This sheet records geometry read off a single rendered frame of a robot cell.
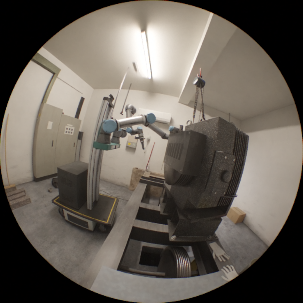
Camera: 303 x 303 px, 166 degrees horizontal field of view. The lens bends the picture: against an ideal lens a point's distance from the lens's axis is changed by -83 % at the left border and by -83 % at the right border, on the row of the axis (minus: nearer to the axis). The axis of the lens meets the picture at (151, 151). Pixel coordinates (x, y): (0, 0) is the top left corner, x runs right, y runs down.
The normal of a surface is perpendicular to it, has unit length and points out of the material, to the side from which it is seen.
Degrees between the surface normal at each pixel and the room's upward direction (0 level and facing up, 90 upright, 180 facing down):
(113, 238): 0
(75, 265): 0
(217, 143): 90
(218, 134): 90
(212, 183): 90
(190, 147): 90
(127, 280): 0
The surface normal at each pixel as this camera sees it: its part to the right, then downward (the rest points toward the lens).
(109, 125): 0.41, 0.20
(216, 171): -0.96, -0.21
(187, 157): 0.15, 0.08
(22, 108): 0.97, 0.22
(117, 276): 0.22, -0.98
